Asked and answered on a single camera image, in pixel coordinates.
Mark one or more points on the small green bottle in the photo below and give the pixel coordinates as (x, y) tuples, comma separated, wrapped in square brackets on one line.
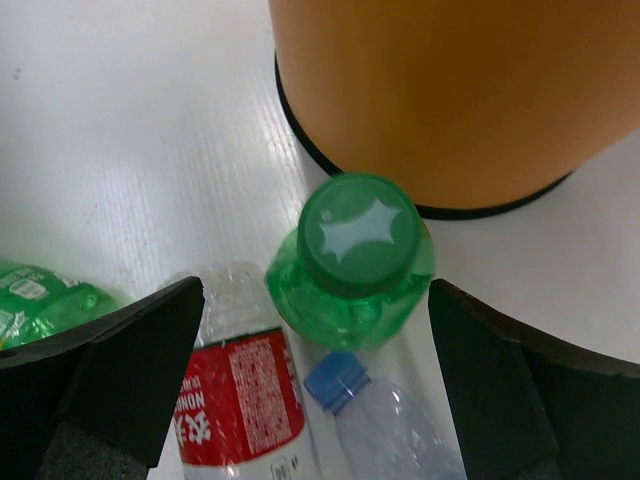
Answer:
[(359, 261)]

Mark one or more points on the orange cylindrical bin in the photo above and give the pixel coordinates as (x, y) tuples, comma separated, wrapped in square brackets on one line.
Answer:
[(473, 108)]

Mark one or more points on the blue label clear bottle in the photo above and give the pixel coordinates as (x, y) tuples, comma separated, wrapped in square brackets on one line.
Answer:
[(384, 434)]

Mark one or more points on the green soda bottle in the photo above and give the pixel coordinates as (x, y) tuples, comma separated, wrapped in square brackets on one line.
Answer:
[(37, 303)]

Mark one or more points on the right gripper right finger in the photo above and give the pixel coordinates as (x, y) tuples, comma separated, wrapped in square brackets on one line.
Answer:
[(528, 405)]

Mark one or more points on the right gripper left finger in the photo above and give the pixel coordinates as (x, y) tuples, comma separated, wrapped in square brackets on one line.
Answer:
[(96, 401)]

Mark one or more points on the red label clear bottle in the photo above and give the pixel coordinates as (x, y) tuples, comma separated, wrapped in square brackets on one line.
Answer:
[(240, 412)]

